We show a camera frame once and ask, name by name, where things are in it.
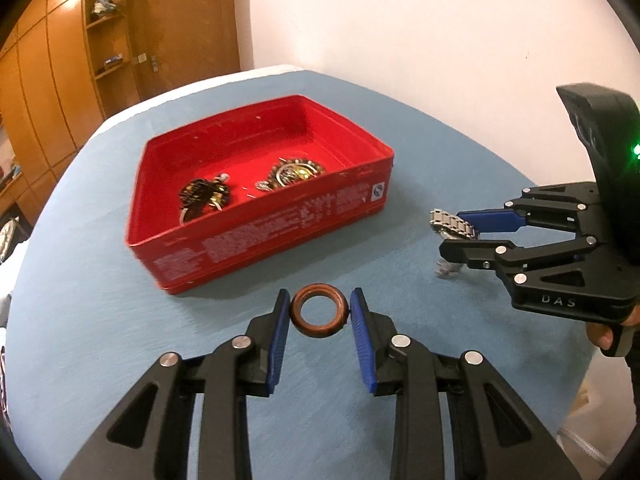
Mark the blue item on shelf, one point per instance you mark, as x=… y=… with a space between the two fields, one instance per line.
x=114 y=62

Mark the silver metal watch band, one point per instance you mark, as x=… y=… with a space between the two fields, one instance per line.
x=447 y=221

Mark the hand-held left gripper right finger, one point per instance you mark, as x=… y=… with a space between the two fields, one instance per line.
x=361 y=340

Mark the shiny metal object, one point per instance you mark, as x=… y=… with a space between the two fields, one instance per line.
x=7 y=240

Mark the wooden wardrobe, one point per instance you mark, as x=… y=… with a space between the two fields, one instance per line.
x=45 y=60

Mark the person's right hand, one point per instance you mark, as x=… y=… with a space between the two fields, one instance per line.
x=599 y=336

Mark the brown wooden bangle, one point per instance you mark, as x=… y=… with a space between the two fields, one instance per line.
x=296 y=310

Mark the blue table cloth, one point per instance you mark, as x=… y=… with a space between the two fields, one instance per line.
x=125 y=335

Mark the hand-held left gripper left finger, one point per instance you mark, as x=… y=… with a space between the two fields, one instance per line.
x=280 y=340

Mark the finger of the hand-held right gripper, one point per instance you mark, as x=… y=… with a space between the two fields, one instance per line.
x=475 y=255
x=495 y=220

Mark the wooden door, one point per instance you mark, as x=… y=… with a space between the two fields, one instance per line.
x=185 y=15

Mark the shoe on shelf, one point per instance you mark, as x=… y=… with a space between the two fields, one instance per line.
x=106 y=4

